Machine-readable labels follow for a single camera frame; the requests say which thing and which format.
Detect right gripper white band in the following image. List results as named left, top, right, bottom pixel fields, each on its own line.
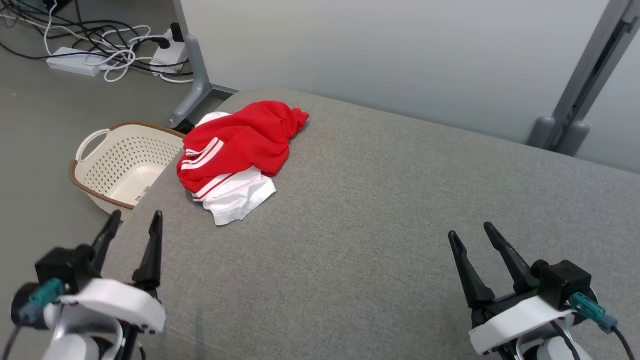
left=448, top=222, right=567, bottom=357

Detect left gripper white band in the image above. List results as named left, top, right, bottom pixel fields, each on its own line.
left=59, top=210, right=167, bottom=335

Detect red white basketball jersey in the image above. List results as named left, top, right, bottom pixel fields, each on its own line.
left=176, top=100, right=310, bottom=227

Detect cream perforated laundry basket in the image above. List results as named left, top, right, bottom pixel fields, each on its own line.
left=69, top=120, right=187, bottom=217

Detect long white power strip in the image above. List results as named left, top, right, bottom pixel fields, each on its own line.
left=46, top=46, right=109, bottom=78

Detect short white power strip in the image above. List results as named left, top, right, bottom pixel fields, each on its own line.
left=152, top=30, right=189, bottom=76

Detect teal left camera connector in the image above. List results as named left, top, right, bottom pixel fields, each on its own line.
left=19, top=278, right=67, bottom=325

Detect teal camera connector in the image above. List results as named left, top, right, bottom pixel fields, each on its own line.
left=569, top=292, right=619, bottom=335
left=19, top=278, right=67, bottom=325

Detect teal right camera connector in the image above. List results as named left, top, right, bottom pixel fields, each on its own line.
left=569, top=292, right=619, bottom=335

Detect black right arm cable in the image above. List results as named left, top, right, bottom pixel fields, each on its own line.
left=611, top=326, right=637, bottom=360

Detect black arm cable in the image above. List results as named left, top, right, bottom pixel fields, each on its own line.
left=611, top=326, right=637, bottom=360
left=0, top=324, right=25, bottom=360

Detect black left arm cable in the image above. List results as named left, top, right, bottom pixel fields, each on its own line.
left=0, top=324, right=25, bottom=360

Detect grey partition post curved foot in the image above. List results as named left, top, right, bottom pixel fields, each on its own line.
left=169, top=0, right=239, bottom=129

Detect white cable bundle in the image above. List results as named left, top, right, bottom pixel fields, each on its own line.
left=43, top=0, right=195, bottom=85

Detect grey partition post twin feet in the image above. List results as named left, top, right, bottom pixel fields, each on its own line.
left=526, top=0, right=640, bottom=157

